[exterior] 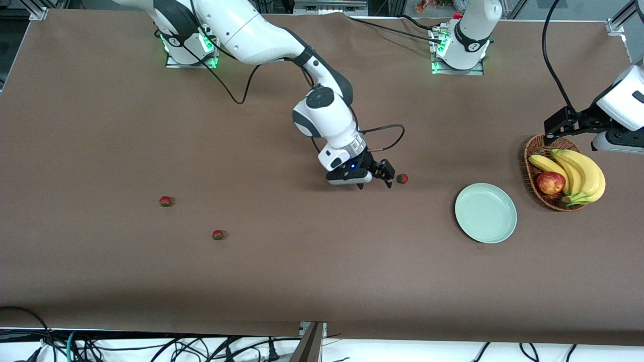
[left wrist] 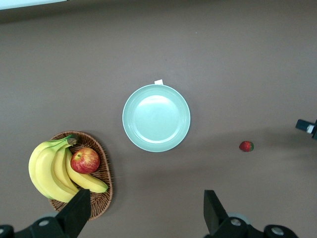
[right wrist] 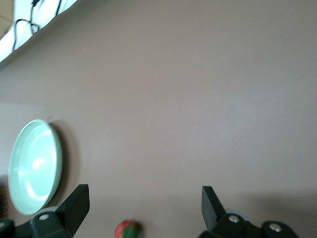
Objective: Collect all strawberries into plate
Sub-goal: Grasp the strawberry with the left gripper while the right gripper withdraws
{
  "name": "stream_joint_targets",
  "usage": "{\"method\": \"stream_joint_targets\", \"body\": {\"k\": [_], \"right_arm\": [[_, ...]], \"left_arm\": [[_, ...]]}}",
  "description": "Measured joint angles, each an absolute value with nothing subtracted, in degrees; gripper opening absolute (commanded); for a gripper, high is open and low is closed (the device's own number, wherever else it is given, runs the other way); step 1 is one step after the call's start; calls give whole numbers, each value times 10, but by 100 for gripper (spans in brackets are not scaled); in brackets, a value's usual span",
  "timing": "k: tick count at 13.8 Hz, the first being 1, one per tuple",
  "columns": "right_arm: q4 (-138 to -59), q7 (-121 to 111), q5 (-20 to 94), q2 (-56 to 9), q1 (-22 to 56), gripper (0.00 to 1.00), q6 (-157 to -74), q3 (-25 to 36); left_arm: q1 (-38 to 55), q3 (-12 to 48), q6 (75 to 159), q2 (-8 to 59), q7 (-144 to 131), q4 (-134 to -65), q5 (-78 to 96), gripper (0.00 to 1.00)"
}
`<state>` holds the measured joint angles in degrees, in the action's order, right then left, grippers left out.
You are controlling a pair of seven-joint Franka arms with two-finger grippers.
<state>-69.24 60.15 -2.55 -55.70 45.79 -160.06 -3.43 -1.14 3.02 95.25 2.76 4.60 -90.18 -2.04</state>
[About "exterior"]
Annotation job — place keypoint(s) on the small red strawberry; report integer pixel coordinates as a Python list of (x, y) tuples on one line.
[(165, 201), (217, 235), (402, 178)]

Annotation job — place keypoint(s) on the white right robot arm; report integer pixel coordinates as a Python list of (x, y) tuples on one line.
[(251, 30)]

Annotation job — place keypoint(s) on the aluminium frame profile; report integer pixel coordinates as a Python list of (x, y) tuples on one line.
[(621, 20), (39, 14)]

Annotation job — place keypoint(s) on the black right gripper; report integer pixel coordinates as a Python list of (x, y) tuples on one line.
[(371, 164)]

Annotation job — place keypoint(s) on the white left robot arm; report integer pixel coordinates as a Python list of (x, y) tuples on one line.
[(470, 30)]

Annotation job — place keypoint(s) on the pale green round plate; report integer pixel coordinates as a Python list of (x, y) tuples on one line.
[(485, 213)]

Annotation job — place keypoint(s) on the brown wicker fruit basket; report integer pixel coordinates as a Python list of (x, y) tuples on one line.
[(541, 151)]

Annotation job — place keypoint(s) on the yellow banana bunch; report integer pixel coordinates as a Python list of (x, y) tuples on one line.
[(586, 176)]

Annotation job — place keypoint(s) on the grey metal box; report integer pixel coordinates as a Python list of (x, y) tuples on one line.
[(327, 7)]

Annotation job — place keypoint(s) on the red yellow apple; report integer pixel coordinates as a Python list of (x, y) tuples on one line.
[(551, 183)]

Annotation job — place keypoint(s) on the brown metal post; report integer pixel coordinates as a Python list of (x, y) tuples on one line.
[(309, 347)]

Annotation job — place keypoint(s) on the brown table cover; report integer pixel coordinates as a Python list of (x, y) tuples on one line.
[(201, 151)]

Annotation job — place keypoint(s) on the colourful small items pile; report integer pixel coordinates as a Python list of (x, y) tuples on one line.
[(427, 6)]

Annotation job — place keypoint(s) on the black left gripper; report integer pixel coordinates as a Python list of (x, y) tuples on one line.
[(585, 120)]

